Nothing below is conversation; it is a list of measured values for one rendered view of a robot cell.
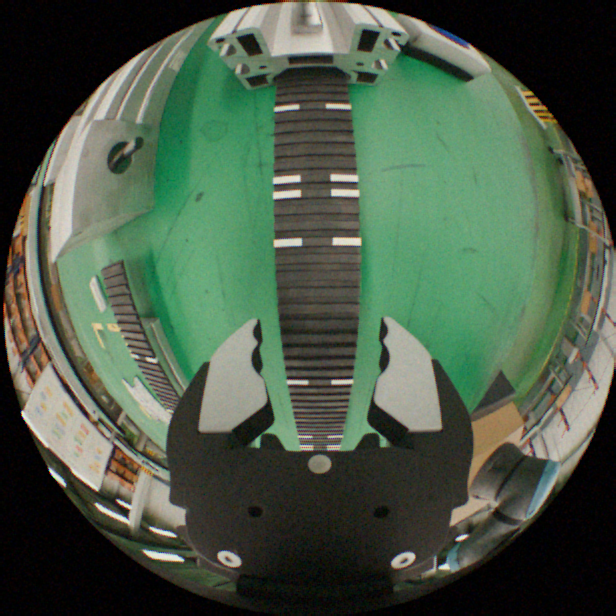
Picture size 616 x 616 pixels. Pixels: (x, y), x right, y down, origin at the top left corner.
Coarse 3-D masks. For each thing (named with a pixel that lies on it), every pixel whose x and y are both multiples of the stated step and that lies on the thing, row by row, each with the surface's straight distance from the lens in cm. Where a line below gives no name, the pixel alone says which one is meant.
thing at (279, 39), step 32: (224, 32) 14; (256, 32) 14; (288, 32) 19; (320, 32) 18; (352, 32) 14; (384, 32) 14; (256, 64) 16; (288, 64) 16; (320, 64) 16; (352, 64) 16; (384, 64) 17
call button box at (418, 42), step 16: (400, 16) 29; (416, 32) 24; (432, 32) 25; (416, 48) 25; (432, 48) 25; (448, 48) 25; (464, 48) 27; (432, 64) 27; (448, 64) 27; (464, 64) 27; (480, 64) 26; (464, 80) 29
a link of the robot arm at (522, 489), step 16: (528, 464) 48; (544, 464) 47; (560, 464) 50; (512, 480) 47; (528, 480) 46; (544, 480) 45; (512, 496) 47; (528, 496) 45; (544, 496) 48; (496, 512) 48; (512, 512) 46; (528, 512) 46
